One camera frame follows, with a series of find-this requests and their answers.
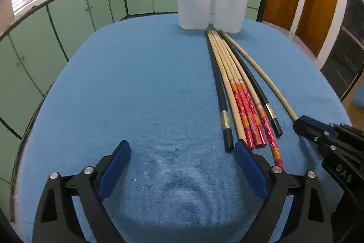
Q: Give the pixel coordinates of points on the green lower kitchen cabinets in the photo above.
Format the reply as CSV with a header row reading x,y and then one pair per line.
x,y
71,18

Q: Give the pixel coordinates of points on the white double utensil holder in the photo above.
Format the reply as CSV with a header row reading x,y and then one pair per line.
x,y
196,4

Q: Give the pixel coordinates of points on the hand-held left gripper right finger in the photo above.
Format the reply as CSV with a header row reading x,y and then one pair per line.
x,y
250,169

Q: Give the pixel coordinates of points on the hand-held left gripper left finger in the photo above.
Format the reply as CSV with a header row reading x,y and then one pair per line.
x,y
116,163

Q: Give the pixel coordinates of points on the black chopstick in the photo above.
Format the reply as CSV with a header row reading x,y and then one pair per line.
x,y
257,87
220,95

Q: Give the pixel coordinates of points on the blue tablecloth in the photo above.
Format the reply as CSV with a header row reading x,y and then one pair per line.
x,y
142,89

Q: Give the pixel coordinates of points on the plain wooden chopstick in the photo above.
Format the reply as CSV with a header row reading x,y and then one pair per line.
x,y
273,86
227,89

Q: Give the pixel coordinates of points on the red patterned chopstick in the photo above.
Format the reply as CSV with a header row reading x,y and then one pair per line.
x,y
259,129
245,129
252,129
266,129

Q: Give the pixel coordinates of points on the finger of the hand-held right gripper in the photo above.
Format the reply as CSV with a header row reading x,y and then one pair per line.
x,y
308,118
307,130

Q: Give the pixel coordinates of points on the dark glass cabinet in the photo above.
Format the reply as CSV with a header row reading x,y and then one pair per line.
x,y
347,55

